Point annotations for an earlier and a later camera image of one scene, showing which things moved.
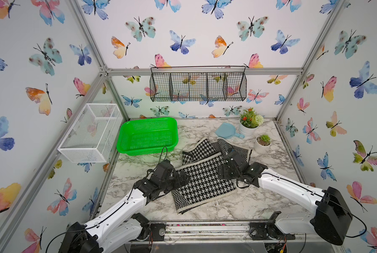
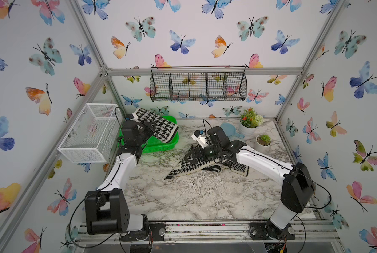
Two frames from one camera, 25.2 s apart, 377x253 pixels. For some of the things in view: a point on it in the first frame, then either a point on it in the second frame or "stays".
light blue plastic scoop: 227,130 stays
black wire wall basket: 198,83 stays
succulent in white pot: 263,143 stays
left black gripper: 177,183 → 149,130
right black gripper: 224,167 → 200,153
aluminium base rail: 263,232 stays
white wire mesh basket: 91,137 stays
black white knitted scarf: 200,163 → 164,129
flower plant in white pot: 249,122 stays
